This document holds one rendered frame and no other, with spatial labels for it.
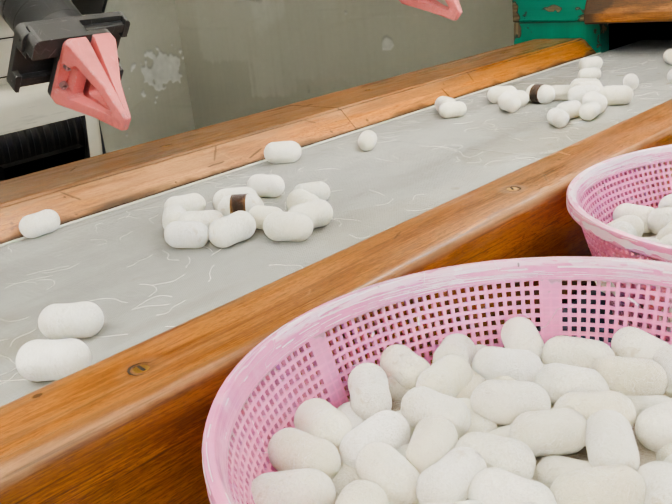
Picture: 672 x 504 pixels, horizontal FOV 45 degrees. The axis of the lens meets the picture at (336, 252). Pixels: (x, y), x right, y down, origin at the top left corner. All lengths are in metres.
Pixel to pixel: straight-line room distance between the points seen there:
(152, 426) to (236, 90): 2.80
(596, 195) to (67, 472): 0.40
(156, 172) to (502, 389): 0.49
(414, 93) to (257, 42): 1.99
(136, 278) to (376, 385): 0.23
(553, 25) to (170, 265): 1.00
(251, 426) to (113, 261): 0.28
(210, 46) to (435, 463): 2.91
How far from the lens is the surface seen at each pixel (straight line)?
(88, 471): 0.34
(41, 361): 0.43
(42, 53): 0.73
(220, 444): 0.30
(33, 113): 1.23
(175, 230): 0.59
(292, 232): 0.57
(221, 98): 3.18
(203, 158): 0.81
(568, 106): 0.90
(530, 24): 1.47
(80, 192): 0.74
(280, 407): 0.36
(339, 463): 0.34
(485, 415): 0.36
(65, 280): 0.58
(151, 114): 3.20
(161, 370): 0.37
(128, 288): 0.54
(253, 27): 3.00
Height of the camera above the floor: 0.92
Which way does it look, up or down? 20 degrees down
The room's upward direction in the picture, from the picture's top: 6 degrees counter-clockwise
